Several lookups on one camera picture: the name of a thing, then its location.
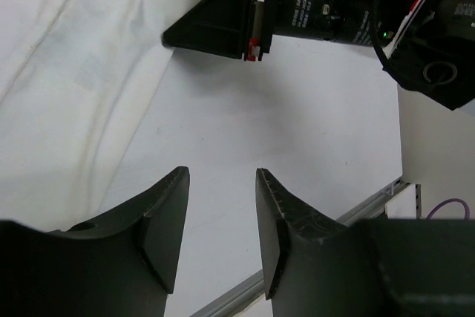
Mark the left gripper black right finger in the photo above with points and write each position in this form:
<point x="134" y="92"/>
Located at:
<point x="312" y="265"/>

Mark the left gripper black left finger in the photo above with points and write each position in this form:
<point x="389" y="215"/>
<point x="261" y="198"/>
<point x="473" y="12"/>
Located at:
<point x="124" y="261"/>

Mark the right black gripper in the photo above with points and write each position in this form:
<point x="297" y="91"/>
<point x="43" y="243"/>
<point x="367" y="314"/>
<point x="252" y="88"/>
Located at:
<point x="219" y="26"/>

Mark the white t shirt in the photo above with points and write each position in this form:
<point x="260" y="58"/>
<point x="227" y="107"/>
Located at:
<point x="77" y="79"/>

